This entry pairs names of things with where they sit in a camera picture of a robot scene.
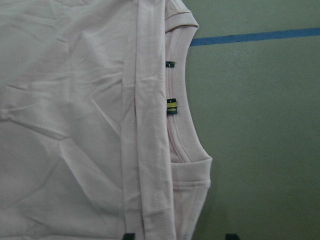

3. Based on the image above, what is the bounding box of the pink Snoopy t-shirt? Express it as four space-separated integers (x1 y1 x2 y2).
0 0 212 240

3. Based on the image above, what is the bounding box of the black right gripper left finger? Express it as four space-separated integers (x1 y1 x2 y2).
124 232 136 240

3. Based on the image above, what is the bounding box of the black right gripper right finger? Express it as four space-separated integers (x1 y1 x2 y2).
225 233 241 240

